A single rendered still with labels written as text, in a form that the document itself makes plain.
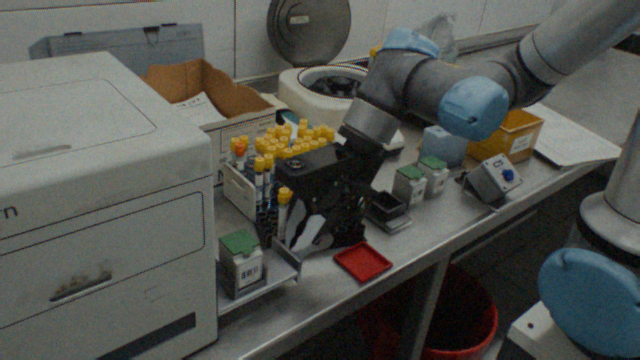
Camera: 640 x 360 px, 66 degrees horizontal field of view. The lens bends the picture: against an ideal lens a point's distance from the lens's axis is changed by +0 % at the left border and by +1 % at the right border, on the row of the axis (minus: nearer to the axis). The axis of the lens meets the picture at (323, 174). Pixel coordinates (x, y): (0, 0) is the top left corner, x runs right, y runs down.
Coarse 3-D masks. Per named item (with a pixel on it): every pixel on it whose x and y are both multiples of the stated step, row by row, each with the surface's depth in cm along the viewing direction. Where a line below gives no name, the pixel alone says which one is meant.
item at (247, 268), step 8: (224, 248) 64; (256, 248) 64; (224, 256) 64; (232, 256) 62; (240, 256) 63; (248, 256) 63; (256, 256) 64; (224, 264) 65; (232, 264) 63; (240, 264) 62; (248, 264) 63; (256, 264) 64; (232, 272) 64; (240, 272) 63; (248, 272) 64; (256, 272) 65; (240, 280) 64; (248, 280) 65; (256, 280) 66; (240, 288) 65
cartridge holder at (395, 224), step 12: (384, 192) 91; (372, 204) 87; (384, 204) 91; (396, 204) 89; (372, 216) 88; (384, 216) 86; (396, 216) 87; (408, 216) 88; (384, 228) 86; (396, 228) 86
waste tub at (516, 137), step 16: (512, 112) 116; (528, 112) 112; (512, 128) 117; (528, 128) 107; (480, 144) 109; (496, 144) 106; (512, 144) 106; (528, 144) 111; (480, 160) 111; (512, 160) 110
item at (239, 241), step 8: (232, 232) 65; (240, 232) 66; (248, 232) 66; (224, 240) 64; (232, 240) 64; (240, 240) 64; (248, 240) 64; (232, 248) 63; (240, 248) 63; (248, 248) 63
